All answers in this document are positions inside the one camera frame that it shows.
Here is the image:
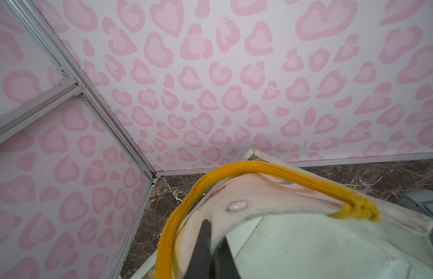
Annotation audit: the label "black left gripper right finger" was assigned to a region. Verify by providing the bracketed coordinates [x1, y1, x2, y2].
[211, 237, 241, 279]

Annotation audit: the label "white canvas bag yellow handles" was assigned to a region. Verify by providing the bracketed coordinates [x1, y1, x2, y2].
[133, 149, 433, 279]

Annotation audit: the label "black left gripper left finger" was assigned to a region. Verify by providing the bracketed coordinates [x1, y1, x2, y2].
[184, 220, 211, 279]

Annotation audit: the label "left frame aluminium strut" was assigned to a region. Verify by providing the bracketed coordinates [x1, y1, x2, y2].
[0, 79, 83, 145]

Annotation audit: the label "grey blue square clock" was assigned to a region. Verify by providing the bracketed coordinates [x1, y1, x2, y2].
[396, 189, 433, 218]

